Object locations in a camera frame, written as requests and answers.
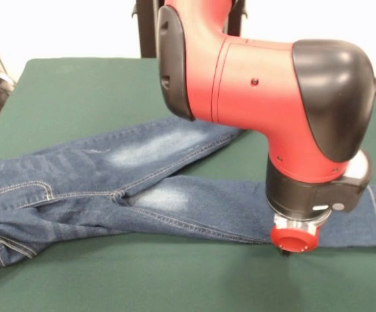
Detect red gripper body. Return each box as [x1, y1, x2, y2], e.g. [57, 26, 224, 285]
[269, 216, 321, 254]

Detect blue denim jeans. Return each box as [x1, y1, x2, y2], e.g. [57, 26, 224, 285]
[0, 116, 376, 269]

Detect dark green table cloth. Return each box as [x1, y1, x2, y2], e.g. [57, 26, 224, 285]
[0, 57, 376, 312]

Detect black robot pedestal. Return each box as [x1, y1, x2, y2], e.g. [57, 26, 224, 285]
[131, 0, 247, 59]

